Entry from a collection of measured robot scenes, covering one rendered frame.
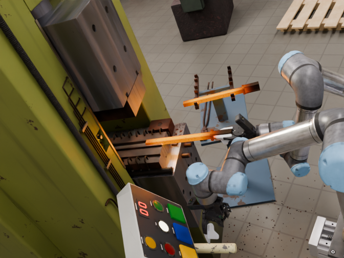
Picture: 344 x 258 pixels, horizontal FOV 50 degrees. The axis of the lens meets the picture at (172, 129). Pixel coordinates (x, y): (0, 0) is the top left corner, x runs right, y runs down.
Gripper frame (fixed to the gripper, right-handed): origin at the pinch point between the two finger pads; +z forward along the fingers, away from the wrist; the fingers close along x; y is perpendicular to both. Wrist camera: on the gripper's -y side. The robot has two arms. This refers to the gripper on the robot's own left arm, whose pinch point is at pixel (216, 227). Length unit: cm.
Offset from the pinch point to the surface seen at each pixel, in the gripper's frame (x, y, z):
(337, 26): 301, -27, 89
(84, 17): 21, -40, -81
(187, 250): -16.4, -1.5, -8.6
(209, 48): 266, -163, 93
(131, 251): -29.4, -10.0, -24.5
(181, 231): -10.3, -7.5, -8.5
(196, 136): 38.1, -27.0, -7.8
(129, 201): -13.6, -22.0, -26.0
